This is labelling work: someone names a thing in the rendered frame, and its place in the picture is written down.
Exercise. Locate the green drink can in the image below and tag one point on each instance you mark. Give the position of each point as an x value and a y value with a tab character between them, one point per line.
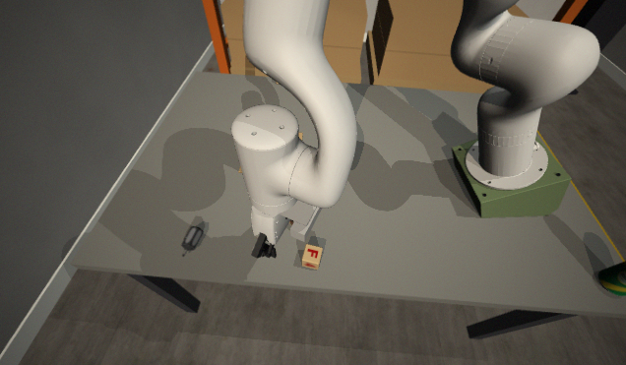
613	279

